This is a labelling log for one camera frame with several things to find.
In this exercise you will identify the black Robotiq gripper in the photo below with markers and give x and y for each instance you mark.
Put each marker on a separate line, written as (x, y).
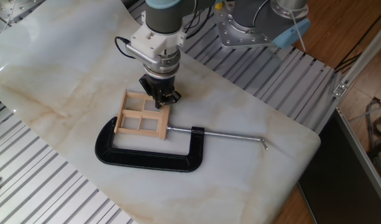
(162, 85)

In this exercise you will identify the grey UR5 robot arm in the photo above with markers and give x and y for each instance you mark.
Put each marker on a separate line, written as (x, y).
(163, 17)

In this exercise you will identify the white wrist adapter box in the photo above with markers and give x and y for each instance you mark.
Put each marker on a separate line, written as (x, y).
(157, 42)

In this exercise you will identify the black C-clamp with steel screw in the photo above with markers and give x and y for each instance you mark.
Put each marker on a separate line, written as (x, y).
(146, 160)

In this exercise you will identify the yellow connector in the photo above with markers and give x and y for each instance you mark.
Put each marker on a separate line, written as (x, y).
(219, 4)

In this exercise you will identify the white marble slab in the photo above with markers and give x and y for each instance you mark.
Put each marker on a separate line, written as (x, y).
(224, 186)

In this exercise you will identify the silver plate with holes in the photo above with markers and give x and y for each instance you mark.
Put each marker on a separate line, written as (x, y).
(10, 7)

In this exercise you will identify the black panel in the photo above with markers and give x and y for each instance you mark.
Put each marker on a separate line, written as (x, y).
(333, 186)

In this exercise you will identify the miniature wooden window frame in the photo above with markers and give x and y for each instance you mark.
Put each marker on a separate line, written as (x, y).
(142, 114)

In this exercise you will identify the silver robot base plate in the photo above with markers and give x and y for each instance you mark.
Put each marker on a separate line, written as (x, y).
(236, 37)

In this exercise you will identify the silver corner bracket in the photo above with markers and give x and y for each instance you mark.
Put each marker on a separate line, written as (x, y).
(340, 90)

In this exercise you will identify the aluminium frame profile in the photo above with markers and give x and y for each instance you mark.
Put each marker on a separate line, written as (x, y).
(364, 53)
(361, 152)

